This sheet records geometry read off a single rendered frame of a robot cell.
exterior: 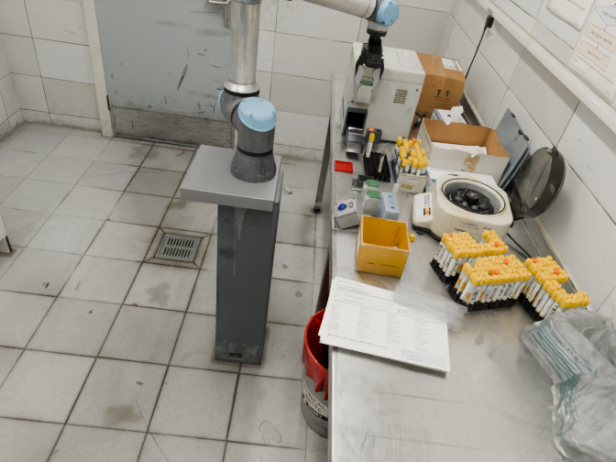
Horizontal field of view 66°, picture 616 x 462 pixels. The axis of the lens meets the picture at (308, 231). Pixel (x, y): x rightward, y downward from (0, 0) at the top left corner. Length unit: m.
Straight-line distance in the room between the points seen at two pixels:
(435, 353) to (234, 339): 1.06
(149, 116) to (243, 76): 2.07
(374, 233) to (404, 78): 0.74
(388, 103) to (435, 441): 1.30
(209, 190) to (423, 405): 0.86
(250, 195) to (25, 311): 1.37
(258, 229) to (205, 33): 1.88
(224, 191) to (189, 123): 2.05
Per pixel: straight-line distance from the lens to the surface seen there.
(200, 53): 3.29
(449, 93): 2.38
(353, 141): 1.88
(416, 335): 1.19
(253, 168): 1.51
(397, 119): 1.99
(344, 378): 1.08
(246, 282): 1.78
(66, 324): 2.39
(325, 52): 3.25
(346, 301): 1.21
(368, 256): 1.28
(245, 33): 1.51
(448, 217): 1.47
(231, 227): 1.62
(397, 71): 1.91
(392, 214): 1.41
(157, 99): 3.49
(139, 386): 2.12
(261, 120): 1.45
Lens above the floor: 1.75
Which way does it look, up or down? 38 degrees down
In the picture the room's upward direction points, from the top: 10 degrees clockwise
